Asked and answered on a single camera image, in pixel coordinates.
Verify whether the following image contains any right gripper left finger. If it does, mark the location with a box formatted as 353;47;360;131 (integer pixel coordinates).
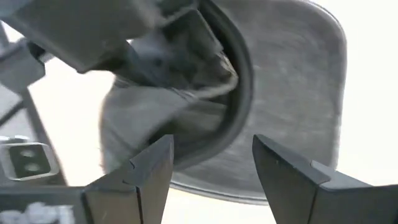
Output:
81;134;175;224

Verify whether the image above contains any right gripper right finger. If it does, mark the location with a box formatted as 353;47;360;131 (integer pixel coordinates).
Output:
251;134;398;224

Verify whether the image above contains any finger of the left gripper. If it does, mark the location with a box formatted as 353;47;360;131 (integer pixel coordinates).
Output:
160;8;218;63

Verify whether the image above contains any black baseball cap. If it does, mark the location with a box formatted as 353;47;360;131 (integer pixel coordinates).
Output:
98;0;348;206

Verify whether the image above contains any black plate with white lettering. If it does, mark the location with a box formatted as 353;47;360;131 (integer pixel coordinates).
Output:
0;185;85;224

